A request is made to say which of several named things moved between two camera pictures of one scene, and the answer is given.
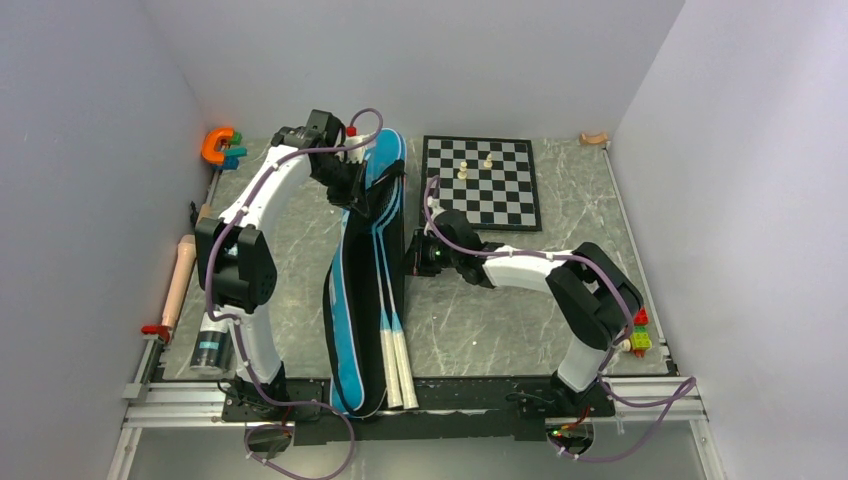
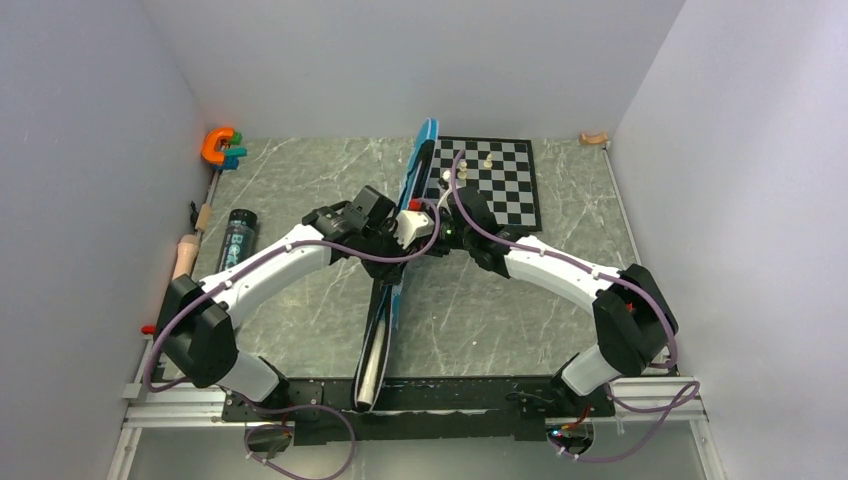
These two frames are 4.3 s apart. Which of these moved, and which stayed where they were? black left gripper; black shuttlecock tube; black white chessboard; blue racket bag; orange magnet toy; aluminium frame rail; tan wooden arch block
Moved: blue racket bag; black left gripper; black shuttlecock tube
Stayed: orange magnet toy; aluminium frame rail; tan wooden arch block; black white chessboard
